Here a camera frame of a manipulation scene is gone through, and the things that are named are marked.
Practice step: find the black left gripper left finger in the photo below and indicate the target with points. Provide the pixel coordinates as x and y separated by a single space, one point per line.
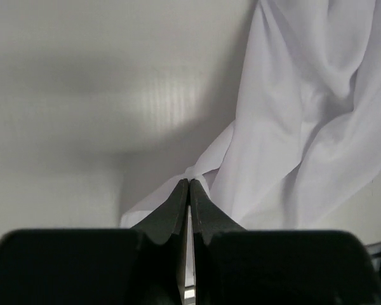
144 264

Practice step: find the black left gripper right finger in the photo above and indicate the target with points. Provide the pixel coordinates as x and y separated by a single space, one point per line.
237 266

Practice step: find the white t shirt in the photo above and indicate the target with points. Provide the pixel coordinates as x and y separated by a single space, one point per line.
307 131

